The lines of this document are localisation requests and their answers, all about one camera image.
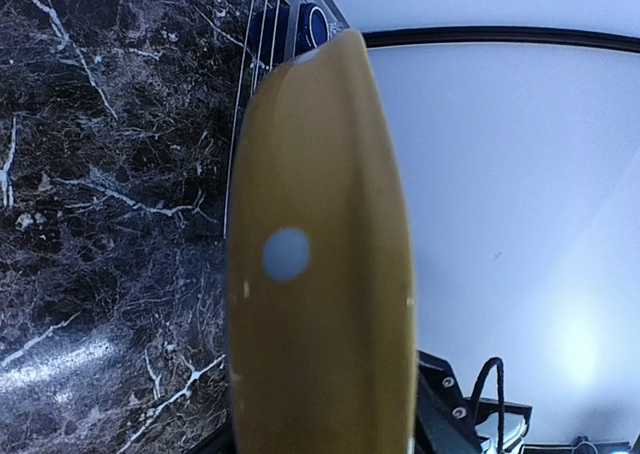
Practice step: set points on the wire dish rack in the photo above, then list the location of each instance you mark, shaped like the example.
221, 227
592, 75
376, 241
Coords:
252, 70

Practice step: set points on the right black frame post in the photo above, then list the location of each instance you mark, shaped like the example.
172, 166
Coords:
501, 34

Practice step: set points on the dark blue mug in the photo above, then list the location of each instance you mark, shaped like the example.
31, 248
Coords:
268, 31

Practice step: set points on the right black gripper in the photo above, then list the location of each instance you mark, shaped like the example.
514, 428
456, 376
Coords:
484, 422

